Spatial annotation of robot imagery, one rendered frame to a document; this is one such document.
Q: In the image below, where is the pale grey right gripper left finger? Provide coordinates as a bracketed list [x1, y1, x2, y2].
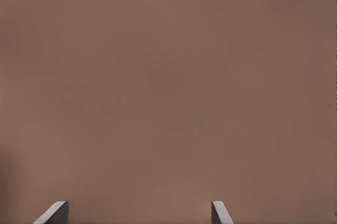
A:
[32, 200, 70, 224]

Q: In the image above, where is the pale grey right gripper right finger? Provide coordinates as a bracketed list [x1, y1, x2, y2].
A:
[211, 200, 234, 224]

